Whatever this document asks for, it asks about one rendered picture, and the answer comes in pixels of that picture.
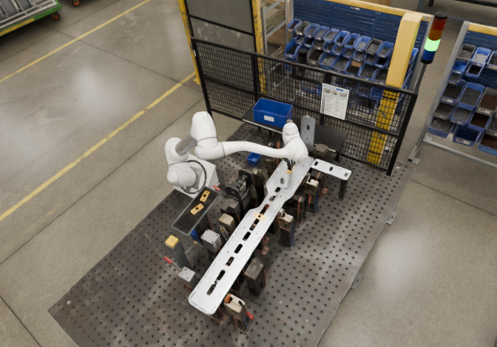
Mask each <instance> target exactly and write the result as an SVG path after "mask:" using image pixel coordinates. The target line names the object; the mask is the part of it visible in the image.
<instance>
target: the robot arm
mask: <svg viewBox="0 0 497 347"><path fill-rule="evenodd" d="M283 141H284V148H282V149H272V148H269V147H266V146H261V145H259V144H254V143H251V142H247V141H229V142H218V141H217V135H216V129H215V126H214V122H213V120H212V117H211V116H210V114H208V113H207V112H197V113H196V114H195V115H194V116H193V119H192V127H191V129H190V132H189V133H188V134H187V135H186V136H185V137H184V138H183V139H182V140H181V139H180V138H170V139H169V140H168V141H167V142H166V146H165V150H166V159H167V162H168V165H169V170H168V172H167V180H168V182H169V183H170V184H171V185H173V186H178V187H186V192H189V191H190V189H191V188H194V189H196V190H199V183H200V177H201V174H202V172H203V169H198V168H195V167H192V166H190V165H189V164H188V161H187V158H188V155H189V150H190V149H192V148H193V147H194V146H196V145H197V146H196V147H195V155H196V157H197V159H200V160H205V161H209V160H215V159H218V158H222V157H226V156H227V155H230V154H232V153H235V152H239V151H249V152H255V153H258V154H261V155H267V156H270V157H274V158H284V161H285V162H286V163H287V166H288V169H289V168H290V169H291V170H292V169H293V167H294V165H295V164H296V163H299V164H301V163H304V162H305V161H306V160H307V159H308V150H307V148H306V146H305V144H304V143H303V141H302V140H301V138H300V134H299V132H298V129H297V126H296V124H294V123H287V124H285V126H284V127H283ZM289 160H291V164H290V161H289Z"/></svg>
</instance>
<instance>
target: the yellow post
mask: <svg viewBox="0 0 497 347"><path fill-rule="evenodd" d="M421 20H422V15H419V14H414V13H405V14H404V15H403V17H402V19H401V22H400V25H399V31H398V35H397V38H396V43H395V47H394V50H393V55H392V59H391V62H390V67H389V70H388V76H387V79H386V83H385V84H387V85H390V86H393V87H398V88H402V84H403V81H404V78H405V73H406V71H407V68H408V64H409V60H410V56H411V53H412V50H413V46H414V43H415V40H416V36H417V33H418V30H419V25H420V23H421ZM384 93H387V94H388V93H389V94H390V95H387V94H384ZM392 94H393V95H396V92H393V91H390V92H389V90H386V92H385V89H384V92H383V95H382V99H383V98H384V100H381V105H384V106H385V105H386V106H387V107H384V106H381V105H380V107H379V110H381V111H383V112H384V111H385V112H384V115H383V112H380V111H379V112H378V116H381V117H382V116H383V118H381V117H378V116H377V119H376V121H378V118H379V122H382V123H386V124H385V126H384V124H381V123H379V122H378V123H377V122H376V124H375V127H376V125H377V126H378V127H380V128H383V127H384V129H387V130H389V129H390V126H389V125H391V122H392V119H393V115H391V114H394V112H395V109H396V105H397V104H396V103H397V101H398V99H399V98H398V97H395V96H393V97H392ZM399 94H400V93H399V92H398V93H397V95H396V96H399ZM384 95H385V97H384ZM391 97H392V99H391ZM387 98H388V101H387V104H386V101H385V100H387ZM395 98H396V100H395ZM390 100H391V101H393V102H394V101H395V102H396V103H394V106H393V102H390ZM382 101H383V104H382ZM389 105H390V107H392V108H395V109H393V111H392V108H389V110H388V107H389ZM381 107H382V109H381ZM391 111H392V113H391ZM386 112H388V113H391V114H388V115H387V113H386ZM379 113H380V115H379ZM386 116H387V118H388V119H391V120H390V121H389V120H388V119H386V120H385V118H386ZM388 122H389V123H388ZM380 124H381V126H380ZM387 124H389V125H387ZM387 127H388V128H387ZM374 133H375V135H374ZM381 135H382V134H378V133H377V132H373V136H374V137H377V136H378V138H373V137H372V140H373V141H375V142H377V143H375V142H373V141H372V142H373V144H372V142H371V145H372V147H371V146H370V149H369V152H368V154H370V156H369V155H368V157H369V159H370V160H368V159H367V161H369V162H371V163H373V162H374V163H375V164H378V165H379V163H377V162H375V161H378V162H380V160H381V159H380V158H381V157H382V155H381V154H382V153H383V150H382V149H384V147H385V146H384V145H385V142H386V141H384V142H383V140H382V139H384V137H385V139H384V140H387V135H386V136H385V135H382V137H381ZM379 138H381V140H380V139H379ZM376 139H377V140H376ZM379 141H380V145H379V144H378V143H379ZM382 143H383V144H384V145H382ZM375 144H376V147H378V146H379V148H380V149H378V148H376V147H375V149H374V146H375ZM381 148H382V149H381ZM377 149H378V151H377ZM370 150H372V151H373V150H374V152H372V151H371V153H370ZM380 150H381V152H380ZM376 151H377V152H378V153H376ZM379 153H381V154H379ZM371 155H373V157H372V156H371ZM374 156H376V157H380V158H379V160H378V158H376V159H375V157H374ZM368 157H367V158H368ZM371 159H372V160H373V161H371ZM374 159H375V161H374Z"/></svg>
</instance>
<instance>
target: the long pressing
mask: <svg viewBox="0 0 497 347"><path fill-rule="evenodd" d="M313 162H314V159H313V158H312V157H310V156H308V159H307V160H306V161H305V162H304V163H301V164H299V163H296V164H295V165H294V169H293V170H292V172H291V174H288V173H286V171H287V169H288V166H287V163H286V162H285V161H284V159H282V161H281V162H280V164H279V166H278V167H277V168H276V169H275V171H274V173H273V174H272V175H271V177H270V178H269V179H268V181H267V182H266V190H267V193H268V194H267V196H266V198H265V199H264V201H263V202H262V203H261V205H260V206H259V207H257V208H255V209H250V210H249V211H248V212H247V213H246V215H245V217H244V218H243V219H242V220H241V222H240V224H239V225H238V227H237V228H236V229H235V231H234V232H233V234H232V235H231V237H230V238H229V239H228V241H227V242H226V244H225V245H224V247H223V248H222V249H221V251H220V253H219V254H218V255H217V257H216V258H215V259H214V261H213V262H212V264H211V265H210V267H209V268H208V269H207V271H206V273H205V274H204V276H203V277H202V278H201V279H200V281H199V283H198V284H197V285H196V286H195V288H194V290H193V291H192V293H191V294H190V295H189V303H190V304H191V305H192V306H194V307H195V308H196V309H198V310H200V311H201V312H203V313H204V314H206V315H213V314H214V313H215V312H216V311H217V309H218V307H219V306H220V304H221V303H222V301H223V299H224V297H225V296H226V295H227V293H228V292H229V289H230V288H231V287H232V285H233V283H234V282H235V280H236V279H237V277H238V275H239V274H240V273H241V271H242V270H243V267H244V266H245V265H246V263H247V261H248V260H249V258H250V257H251V255H252V253H253V252H254V250H255V249H256V247H257V245H258V244H259V242H260V241H261V239H262V238H263V236H264V234H265V233H266V231H267V230H268V228H269V227H270V225H271V223H272V222H273V220H274V219H275V217H276V216H277V214H278V212H279V211H280V209H281V208H282V206H283V204H284V203H285V202H286V201H287V200H288V199H290V198H292V197H293V195H294V193H295V192H296V191H297V189H298V187H299V185H300V184H301V183H302V180H303V179H304V177H305V176H306V174H307V173H308V171H309V169H310V168H311V165H312V163H313ZM281 178H284V179H285V183H284V184H281V183H280V179H281ZM277 187H279V188H280V191H279V192H275V189H276V188H277ZM272 195H273V196H275V198H274V200H273V201H272V202H271V201H269V198H270V197H271V196H272ZM280 196H281V197H280ZM266 204H268V205H269V207H268V208H267V210H266V212H265V213H264V215H263V216H265V217H266V219H265V220H264V221H262V220H260V221H259V223H258V224H257V225H256V227H255V228H254V230H253V231H251V230H249V229H250V227H251V225H252V224H253V222H254V221H255V220H256V218H255V217H254V216H253V215H254V213H255V212H256V213H259V214H260V212H261V211H262V209H263V207H264V206H265V205H266ZM244 227H245V228H244ZM247 232H250V233H251V234H250V236H249V237H248V239H247V241H244V240H243V238H244V236H245V235H246V233H247ZM256 233H257V234H256ZM239 244H242V245H243V247H242V248H241V250H240V251H239V252H238V254H236V253H234V250H235V249H236V248H237V246H238V245H239ZM230 257H233V258H234V260H233V262H232V263H231V265H230V267H227V266H226V263H227V261H228V260H229V258H230ZM221 270H224V271H225V272H226V273H225V274H224V275H223V277H222V278H221V280H220V281H218V283H217V284H214V280H216V278H217V276H218V275H219V273H220V272H221ZM209 278H210V279H209ZM212 284H214V285H216V287H215V289H214V291H213V292H212V293H211V295H207V294H206V293H207V291H208V290H209V288H210V287H211V285H212ZM222 286H223V287H222Z"/></svg>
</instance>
